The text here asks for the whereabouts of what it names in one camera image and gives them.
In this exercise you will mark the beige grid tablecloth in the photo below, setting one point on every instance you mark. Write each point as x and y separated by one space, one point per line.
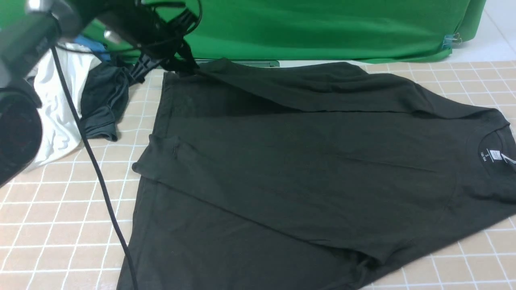
56 233

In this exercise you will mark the dark teal crumpled shirt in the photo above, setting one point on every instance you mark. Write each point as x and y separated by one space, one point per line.
105 98

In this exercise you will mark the green backdrop cloth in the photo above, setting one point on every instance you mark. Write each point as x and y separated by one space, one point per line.
374 31

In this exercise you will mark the blue binder clip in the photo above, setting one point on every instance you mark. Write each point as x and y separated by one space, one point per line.
451 41

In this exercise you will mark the gray metal rail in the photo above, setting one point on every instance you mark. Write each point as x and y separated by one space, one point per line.
252 63

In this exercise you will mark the blue crumpled shirt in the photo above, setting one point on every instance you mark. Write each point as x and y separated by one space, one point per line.
98 49

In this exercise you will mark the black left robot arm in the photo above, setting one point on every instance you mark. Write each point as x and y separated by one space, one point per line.
46 23

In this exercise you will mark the dark gray long-sleeved shirt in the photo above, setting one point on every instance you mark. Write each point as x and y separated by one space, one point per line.
320 177

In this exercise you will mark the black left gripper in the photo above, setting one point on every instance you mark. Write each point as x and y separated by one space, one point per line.
142 26

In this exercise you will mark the white crumpled shirt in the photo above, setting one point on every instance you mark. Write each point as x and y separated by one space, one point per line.
60 132

